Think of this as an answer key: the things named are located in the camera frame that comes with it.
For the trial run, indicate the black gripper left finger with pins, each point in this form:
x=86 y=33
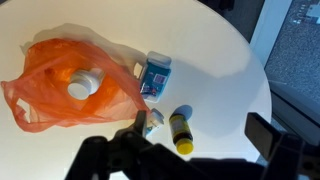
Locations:
x=100 y=156

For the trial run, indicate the brown bottle yellow cap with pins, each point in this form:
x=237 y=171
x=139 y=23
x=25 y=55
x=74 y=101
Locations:
x=181 y=133

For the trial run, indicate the clear rectangular container blue label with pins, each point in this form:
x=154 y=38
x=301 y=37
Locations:
x=155 y=78

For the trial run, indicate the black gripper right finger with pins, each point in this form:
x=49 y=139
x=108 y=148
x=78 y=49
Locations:
x=286 y=156

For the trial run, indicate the white window sill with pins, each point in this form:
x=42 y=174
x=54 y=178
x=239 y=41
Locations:
x=268 y=30

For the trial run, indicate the orange plastic bag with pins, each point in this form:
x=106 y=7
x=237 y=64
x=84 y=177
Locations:
x=46 y=96

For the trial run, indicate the small clear plastic box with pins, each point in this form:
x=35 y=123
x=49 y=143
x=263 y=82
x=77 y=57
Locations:
x=156 y=118

